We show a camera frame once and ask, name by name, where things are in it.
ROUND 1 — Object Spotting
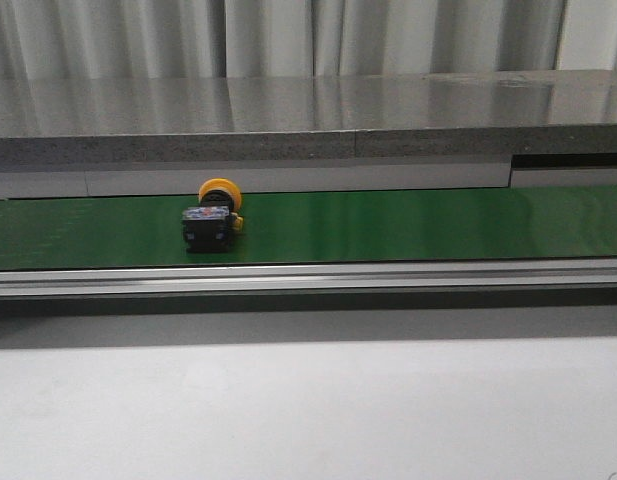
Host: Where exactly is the grey stone counter slab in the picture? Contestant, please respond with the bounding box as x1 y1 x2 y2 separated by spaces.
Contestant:
0 70 617 171

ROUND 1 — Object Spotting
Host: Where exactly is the green conveyor belt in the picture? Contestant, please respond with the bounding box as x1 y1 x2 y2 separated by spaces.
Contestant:
0 186 617 271

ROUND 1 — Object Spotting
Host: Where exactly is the white pleated curtain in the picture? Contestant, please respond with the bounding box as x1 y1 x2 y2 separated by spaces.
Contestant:
0 1 617 80

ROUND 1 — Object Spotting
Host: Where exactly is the yellow push button switch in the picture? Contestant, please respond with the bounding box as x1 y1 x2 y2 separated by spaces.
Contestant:
181 178 244 253

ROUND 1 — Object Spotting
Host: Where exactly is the aluminium conveyor side rail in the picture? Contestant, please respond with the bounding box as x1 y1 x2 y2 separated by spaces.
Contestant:
0 257 617 300

